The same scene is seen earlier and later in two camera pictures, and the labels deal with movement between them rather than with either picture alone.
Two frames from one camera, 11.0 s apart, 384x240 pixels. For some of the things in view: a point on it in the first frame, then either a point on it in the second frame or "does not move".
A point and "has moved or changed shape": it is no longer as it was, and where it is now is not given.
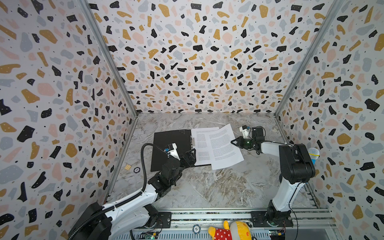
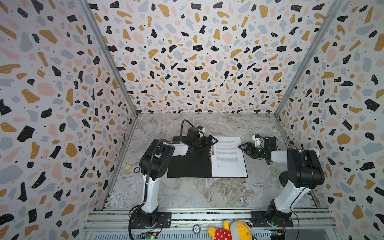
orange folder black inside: (182, 138) has moved or changed shape
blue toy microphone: (314, 153) does not move
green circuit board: (149, 237) does not move
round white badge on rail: (196, 228) does not move
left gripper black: (191, 160) → (204, 145)
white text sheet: (224, 153) has moved or changed shape
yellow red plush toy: (237, 230) does not move
